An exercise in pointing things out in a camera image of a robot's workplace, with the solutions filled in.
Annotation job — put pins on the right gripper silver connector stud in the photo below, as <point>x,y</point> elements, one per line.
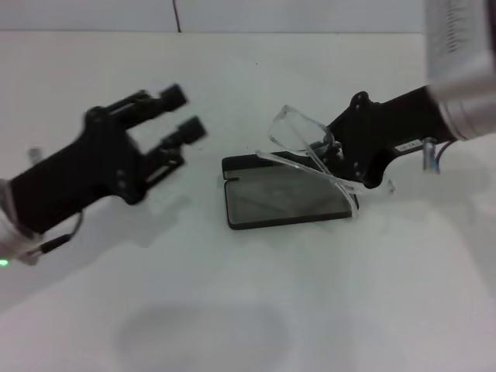
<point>429,155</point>

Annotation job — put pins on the left gripper silver connector stud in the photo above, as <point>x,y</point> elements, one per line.
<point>35,155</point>

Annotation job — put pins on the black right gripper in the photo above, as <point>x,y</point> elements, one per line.
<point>372,135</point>

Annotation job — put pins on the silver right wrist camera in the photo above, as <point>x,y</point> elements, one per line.
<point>453,35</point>

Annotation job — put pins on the black glasses case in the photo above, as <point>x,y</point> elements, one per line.
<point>271,209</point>

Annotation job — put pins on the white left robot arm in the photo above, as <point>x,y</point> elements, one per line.
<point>13,236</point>

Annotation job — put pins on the gripper silver connector stud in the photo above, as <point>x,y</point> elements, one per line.
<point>429,155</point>
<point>35,155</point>

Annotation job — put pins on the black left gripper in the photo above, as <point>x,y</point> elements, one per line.
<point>85,170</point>

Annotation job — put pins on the clear white glasses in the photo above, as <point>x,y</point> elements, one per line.
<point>290,128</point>

